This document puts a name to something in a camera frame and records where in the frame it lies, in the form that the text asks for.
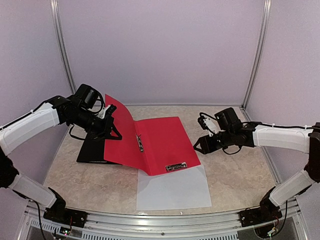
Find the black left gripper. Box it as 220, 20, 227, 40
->
69, 106, 122, 141

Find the black clip folder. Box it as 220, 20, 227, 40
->
76, 131, 117, 165

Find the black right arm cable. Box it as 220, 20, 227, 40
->
198, 112, 320, 156

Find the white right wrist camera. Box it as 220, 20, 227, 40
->
197, 115, 218, 137

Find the red plastic folder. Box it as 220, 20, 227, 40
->
104, 95, 201, 176

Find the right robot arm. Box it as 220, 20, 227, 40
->
193, 107, 320, 222

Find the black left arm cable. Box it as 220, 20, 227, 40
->
0, 92, 106, 140

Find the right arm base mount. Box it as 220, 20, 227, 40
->
238, 196, 283, 227

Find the right aluminium corner post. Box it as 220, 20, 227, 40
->
241, 0, 272, 112

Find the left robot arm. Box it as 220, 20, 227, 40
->
0, 84, 122, 223

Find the left aluminium corner post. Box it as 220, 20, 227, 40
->
49, 0, 77, 94

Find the white paper sheet underneath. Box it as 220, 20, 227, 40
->
136, 165, 212, 211

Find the red folder bottom clip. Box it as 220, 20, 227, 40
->
165, 162, 188, 172

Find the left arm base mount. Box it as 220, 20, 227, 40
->
43, 192, 88, 228

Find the front aluminium frame rail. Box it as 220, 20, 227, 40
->
15, 199, 310, 240

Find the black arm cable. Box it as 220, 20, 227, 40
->
0, 92, 106, 140
198, 112, 320, 156

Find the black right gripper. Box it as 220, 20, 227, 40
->
193, 129, 235, 155

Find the aluminium corner post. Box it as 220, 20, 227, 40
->
241, 0, 272, 112
49, 0, 77, 94

